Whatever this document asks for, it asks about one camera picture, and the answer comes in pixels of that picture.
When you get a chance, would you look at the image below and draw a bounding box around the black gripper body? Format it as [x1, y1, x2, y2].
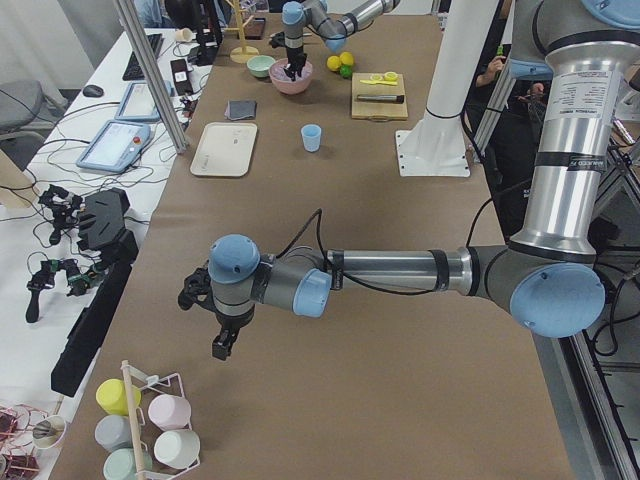
[269, 32, 307, 75]
[178, 267, 245, 340]

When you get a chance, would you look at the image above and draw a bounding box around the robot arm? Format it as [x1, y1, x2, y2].
[281, 0, 400, 82]
[178, 1, 639, 359]

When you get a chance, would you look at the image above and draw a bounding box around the pink bowl of ice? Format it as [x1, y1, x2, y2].
[269, 58, 314, 95]

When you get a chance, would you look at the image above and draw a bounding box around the light blue plastic cup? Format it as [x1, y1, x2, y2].
[300, 124, 322, 153]

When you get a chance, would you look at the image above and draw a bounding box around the pink plastic cup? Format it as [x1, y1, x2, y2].
[148, 394, 192, 431]

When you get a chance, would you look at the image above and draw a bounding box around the white plastic cup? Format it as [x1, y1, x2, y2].
[154, 429, 200, 469]

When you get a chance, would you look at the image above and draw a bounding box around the yellow plastic cup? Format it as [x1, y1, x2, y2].
[95, 379, 128, 416]

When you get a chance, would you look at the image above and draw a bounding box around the grey plastic cup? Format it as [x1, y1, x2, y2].
[94, 415, 132, 452]

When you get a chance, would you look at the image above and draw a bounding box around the pale green plastic cup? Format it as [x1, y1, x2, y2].
[102, 448, 136, 480]

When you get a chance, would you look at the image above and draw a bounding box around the paper cup with whisk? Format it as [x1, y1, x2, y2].
[32, 415, 67, 450]

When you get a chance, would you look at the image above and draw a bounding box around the green empty bowl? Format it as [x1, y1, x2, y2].
[246, 55, 276, 79]

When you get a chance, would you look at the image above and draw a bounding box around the green lime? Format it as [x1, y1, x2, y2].
[339, 65, 353, 79]

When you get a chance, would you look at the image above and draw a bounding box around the wooden mug tree stand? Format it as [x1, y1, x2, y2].
[226, 0, 259, 64]

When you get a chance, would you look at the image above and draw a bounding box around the grey folded cloth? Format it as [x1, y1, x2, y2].
[225, 100, 257, 121]

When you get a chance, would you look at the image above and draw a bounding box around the yellow plastic knife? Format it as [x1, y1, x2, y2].
[359, 76, 385, 85]

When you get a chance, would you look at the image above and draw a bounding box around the wooden cutting board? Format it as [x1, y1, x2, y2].
[351, 71, 408, 120]

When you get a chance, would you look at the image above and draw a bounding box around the cream serving tray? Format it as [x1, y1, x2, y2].
[190, 122, 258, 178]

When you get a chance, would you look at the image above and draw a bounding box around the black long device box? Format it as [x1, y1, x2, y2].
[51, 188, 139, 397]

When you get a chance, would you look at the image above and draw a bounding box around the far teach pendant tablet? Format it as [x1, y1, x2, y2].
[115, 81, 160, 123]

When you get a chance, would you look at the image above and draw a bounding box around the teach pendant tablet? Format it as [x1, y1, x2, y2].
[115, 81, 160, 123]
[76, 120, 151, 173]

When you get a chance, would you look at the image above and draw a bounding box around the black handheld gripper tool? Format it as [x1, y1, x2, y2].
[38, 184, 84, 245]

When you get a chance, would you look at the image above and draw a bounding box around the black keyboard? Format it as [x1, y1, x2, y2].
[121, 33, 165, 82]

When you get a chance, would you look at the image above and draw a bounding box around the near teach pendant tablet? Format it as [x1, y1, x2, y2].
[76, 120, 151, 173]

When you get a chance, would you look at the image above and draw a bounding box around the black computer mouse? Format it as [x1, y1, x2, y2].
[82, 84, 104, 98]

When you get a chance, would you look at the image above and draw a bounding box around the white wire cup rack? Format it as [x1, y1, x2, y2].
[121, 360, 201, 479]

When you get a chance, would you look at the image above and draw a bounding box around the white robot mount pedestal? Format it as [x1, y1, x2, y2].
[396, 0, 499, 177]

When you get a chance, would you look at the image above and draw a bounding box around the aluminium frame post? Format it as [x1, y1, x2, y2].
[113, 0, 188, 154]

